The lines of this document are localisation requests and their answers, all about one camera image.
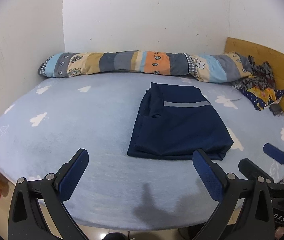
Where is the navy blue garment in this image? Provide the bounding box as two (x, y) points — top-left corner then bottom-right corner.
(127, 83), (233, 160)

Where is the dark patterned crumpled cloth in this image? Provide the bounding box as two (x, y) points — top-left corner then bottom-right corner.
(231, 55), (284, 111)

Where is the patchwork rolled quilt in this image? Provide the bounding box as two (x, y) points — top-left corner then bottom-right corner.
(38, 50), (252, 83)

